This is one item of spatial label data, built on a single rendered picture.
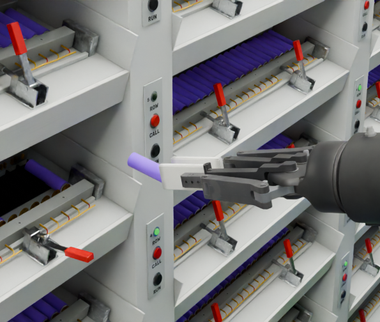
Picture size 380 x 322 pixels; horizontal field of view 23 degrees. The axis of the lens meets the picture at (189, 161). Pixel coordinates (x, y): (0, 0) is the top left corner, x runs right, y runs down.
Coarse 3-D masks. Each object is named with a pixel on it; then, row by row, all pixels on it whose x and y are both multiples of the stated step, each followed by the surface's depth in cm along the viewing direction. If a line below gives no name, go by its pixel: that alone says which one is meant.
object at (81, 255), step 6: (48, 234) 111; (42, 240) 111; (48, 246) 110; (54, 246) 110; (60, 246) 110; (66, 252) 109; (72, 252) 108; (78, 252) 108; (84, 252) 108; (90, 252) 108; (78, 258) 108; (84, 258) 108; (90, 258) 108
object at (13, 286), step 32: (64, 160) 127; (96, 160) 124; (96, 192) 123; (128, 192) 123; (96, 224) 120; (128, 224) 124; (64, 256) 113; (96, 256) 121; (0, 288) 106; (32, 288) 109; (0, 320) 107
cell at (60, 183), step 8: (32, 160) 124; (24, 168) 124; (32, 168) 124; (40, 168) 123; (40, 176) 123; (48, 176) 123; (56, 176) 123; (48, 184) 123; (56, 184) 122; (64, 184) 122
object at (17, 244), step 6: (90, 198) 123; (78, 204) 121; (84, 204) 122; (72, 210) 120; (60, 216) 118; (48, 222) 117; (54, 222) 117; (42, 228) 116; (48, 228) 116; (18, 240) 113; (12, 246) 111; (18, 246) 112; (0, 252) 110; (6, 252) 111; (0, 258) 110
